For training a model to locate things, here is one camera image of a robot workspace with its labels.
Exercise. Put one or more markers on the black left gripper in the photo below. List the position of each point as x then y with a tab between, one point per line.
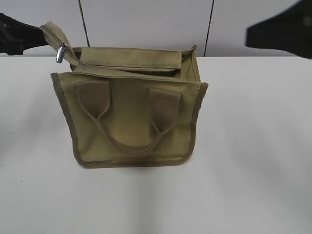
15	36

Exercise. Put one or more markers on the silver metal zipper pull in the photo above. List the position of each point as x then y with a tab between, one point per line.
61	53

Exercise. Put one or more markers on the yellow canvas tote bag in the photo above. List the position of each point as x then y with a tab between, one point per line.
128	107

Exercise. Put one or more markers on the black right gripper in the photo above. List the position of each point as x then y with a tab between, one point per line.
289	31

